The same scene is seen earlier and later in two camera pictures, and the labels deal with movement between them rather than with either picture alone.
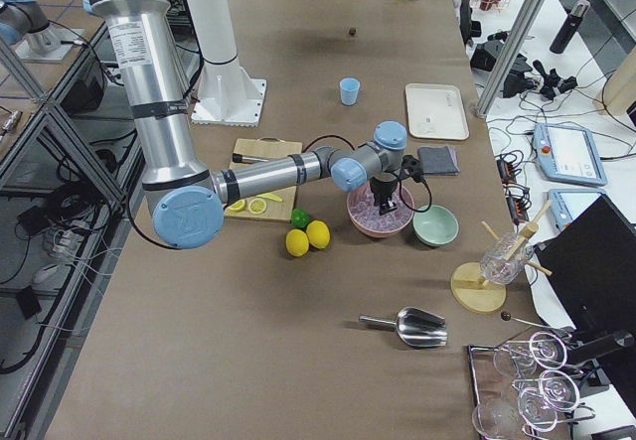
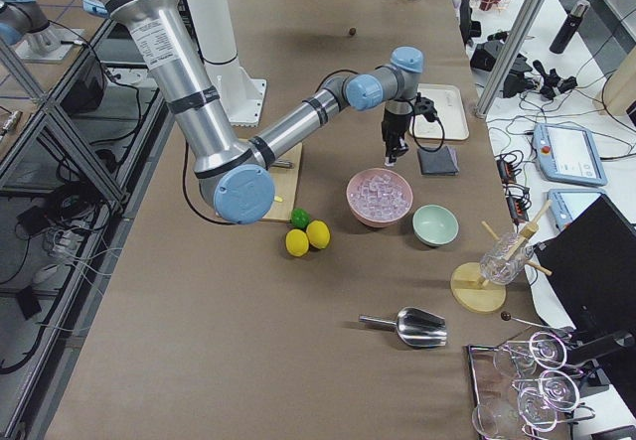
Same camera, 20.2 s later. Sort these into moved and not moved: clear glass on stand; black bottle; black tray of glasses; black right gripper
Moved: black right gripper
Not moved: black bottle; clear glass on stand; black tray of glasses
